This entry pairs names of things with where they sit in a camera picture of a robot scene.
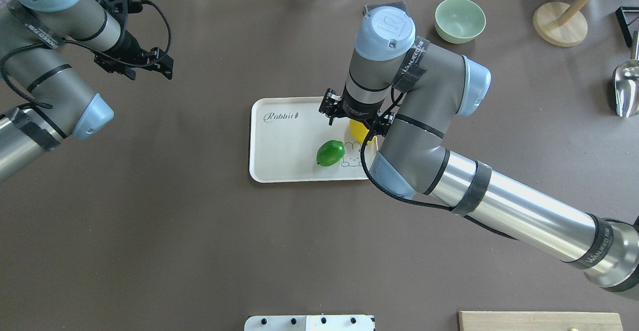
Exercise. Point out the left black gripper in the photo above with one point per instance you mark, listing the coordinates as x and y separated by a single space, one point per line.
127 44

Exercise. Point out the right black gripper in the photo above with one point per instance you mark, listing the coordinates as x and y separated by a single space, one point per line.
358 111

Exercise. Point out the yellow lemon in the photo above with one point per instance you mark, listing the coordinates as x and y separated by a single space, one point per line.
358 130

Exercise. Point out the green lime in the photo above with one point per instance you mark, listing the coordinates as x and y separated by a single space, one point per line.
330 153

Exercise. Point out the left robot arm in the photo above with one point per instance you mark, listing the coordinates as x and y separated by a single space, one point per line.
58 102

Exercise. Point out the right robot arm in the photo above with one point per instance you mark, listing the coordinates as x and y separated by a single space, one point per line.
408 90

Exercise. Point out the cream rabbit tray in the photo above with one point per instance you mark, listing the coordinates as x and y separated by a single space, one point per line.
286 133

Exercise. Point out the black glass rack tray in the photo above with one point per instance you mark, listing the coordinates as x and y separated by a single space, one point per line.
623 18

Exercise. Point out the grey folded cloth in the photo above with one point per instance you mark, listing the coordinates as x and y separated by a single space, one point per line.
396 10

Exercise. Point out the mint green bowl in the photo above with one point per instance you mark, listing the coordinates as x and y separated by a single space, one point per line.
459 21

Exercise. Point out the wooden mug tree stand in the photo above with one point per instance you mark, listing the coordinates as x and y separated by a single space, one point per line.
561 24

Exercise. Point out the wooden cutting board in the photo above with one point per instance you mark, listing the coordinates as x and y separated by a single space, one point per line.
538 321

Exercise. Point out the metal scoop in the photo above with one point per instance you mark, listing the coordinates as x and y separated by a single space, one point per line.
626 82

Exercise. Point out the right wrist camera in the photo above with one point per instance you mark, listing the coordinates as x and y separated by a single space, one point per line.
381 125

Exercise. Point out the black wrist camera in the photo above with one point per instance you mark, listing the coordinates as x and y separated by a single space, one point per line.
120 9

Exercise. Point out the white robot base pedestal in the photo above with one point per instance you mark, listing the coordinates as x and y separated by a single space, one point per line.
311 323

